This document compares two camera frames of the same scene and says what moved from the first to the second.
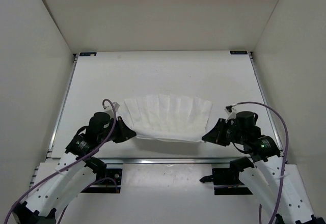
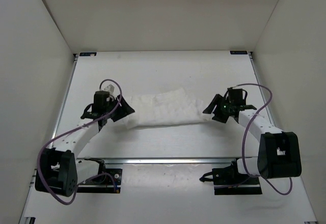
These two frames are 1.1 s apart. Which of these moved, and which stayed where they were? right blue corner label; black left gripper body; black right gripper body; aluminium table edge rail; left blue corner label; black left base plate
Moved: black right gripper body; black left gripper body
Stayed: aluminium table edge rail; black left base plate; left blue corner label; right blue corner label
